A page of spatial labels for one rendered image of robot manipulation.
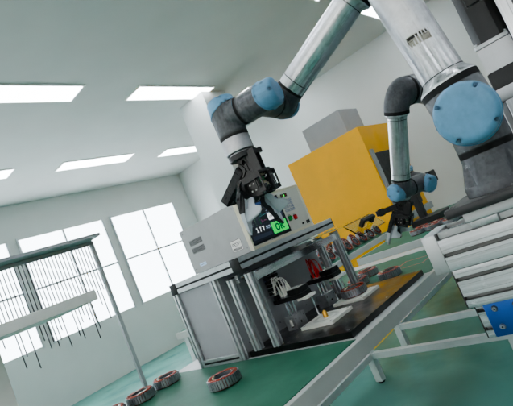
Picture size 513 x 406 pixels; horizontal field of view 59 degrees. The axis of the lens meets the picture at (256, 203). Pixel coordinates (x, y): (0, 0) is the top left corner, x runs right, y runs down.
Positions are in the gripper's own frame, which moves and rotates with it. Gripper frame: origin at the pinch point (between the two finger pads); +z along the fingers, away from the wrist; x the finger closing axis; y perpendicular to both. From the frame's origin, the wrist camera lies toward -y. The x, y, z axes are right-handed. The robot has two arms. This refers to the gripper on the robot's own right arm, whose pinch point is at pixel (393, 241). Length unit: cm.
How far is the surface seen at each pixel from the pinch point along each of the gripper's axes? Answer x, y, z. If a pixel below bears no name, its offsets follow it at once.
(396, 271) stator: -2.2, 3.6, 13.2
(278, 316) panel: -55, -25, 24
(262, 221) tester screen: -54, -34, -15
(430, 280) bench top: -18.4, 23.5, 6.9
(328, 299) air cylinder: -35.4, -12.9, 19.8
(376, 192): 290, -134, 48
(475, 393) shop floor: 34, 37, 83
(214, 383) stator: -105, -14, 22
